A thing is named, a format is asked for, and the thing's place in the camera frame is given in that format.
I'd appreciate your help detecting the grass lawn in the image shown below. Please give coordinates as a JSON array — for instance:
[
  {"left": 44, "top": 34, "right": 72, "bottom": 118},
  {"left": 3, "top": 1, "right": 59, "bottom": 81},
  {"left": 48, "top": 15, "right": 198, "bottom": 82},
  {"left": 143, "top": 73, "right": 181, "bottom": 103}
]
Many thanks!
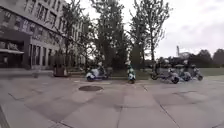
[{"left": 199, "top": 67, "right": 224, "bottom": 77}]

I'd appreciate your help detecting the pale distant building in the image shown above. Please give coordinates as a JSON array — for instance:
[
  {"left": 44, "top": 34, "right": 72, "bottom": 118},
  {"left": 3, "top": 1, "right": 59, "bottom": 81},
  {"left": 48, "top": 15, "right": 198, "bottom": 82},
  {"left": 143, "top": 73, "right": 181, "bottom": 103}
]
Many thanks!
[{"left": 175, "top": 45, "right": 193, "bottom": 60}]

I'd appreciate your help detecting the grey stone slab plaza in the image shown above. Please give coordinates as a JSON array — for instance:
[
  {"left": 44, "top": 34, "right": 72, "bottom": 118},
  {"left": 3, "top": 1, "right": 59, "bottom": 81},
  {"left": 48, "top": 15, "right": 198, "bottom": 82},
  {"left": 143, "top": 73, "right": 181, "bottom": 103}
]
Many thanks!
[{"left": 0, "top": 69, "right": 224, "bottom": 128}]

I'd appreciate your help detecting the dark litter bin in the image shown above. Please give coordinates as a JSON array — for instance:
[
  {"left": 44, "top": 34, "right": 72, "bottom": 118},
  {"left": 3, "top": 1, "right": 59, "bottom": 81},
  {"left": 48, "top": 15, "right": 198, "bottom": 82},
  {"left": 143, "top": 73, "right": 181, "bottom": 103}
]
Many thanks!
[{"left": 53, "top": 54, "right": 69, "bottom": 78}]

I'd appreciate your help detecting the white and blue scooter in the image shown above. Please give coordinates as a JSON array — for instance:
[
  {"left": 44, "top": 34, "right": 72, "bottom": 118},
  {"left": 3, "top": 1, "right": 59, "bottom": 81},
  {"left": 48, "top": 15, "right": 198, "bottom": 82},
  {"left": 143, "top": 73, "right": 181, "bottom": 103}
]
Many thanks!
[
  {"left": 166, "top": 68, "right": 181, "bottom": 85},
  {"left": 125, "top": 60, "right": 137, "bottom": 85}
]

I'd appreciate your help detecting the distant line of trees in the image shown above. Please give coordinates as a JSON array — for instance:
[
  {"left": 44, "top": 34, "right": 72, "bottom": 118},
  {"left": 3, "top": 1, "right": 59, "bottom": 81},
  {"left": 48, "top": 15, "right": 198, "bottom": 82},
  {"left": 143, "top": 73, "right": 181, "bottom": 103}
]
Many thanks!
[{"left": 156, "top": 48, "right": 224, "bottom": 69}]

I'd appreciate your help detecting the row of trees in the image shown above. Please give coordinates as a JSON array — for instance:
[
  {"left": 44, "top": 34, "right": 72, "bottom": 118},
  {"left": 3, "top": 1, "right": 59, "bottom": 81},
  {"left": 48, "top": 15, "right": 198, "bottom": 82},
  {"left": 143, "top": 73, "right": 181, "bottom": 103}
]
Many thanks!
[{"left": 58, "top": 0, "right": 173, "bottom": 73}]

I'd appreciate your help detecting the dark parked scooter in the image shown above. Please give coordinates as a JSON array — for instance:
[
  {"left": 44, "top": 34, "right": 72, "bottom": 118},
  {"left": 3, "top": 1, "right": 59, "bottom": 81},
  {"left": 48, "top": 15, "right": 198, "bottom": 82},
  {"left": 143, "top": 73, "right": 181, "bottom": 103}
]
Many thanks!
[{"left": 149, "top": 61, "right": 163, "bottom": 81}]

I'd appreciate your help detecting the round manhole cover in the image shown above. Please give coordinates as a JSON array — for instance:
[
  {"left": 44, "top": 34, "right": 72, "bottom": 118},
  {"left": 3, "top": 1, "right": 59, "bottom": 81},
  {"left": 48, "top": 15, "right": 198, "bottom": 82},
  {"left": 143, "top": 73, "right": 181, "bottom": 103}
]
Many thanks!
[{"left": 78, "top": 85, "right": 104, "bottom": 93}]

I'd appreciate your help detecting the large curved grey building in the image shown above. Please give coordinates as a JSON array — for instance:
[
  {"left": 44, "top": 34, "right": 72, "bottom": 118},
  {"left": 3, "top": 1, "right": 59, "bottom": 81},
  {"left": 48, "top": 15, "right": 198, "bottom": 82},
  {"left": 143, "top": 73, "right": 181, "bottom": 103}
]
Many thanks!
[{"left": 0, "top": 0, "right": 91, "bottom": 70}]

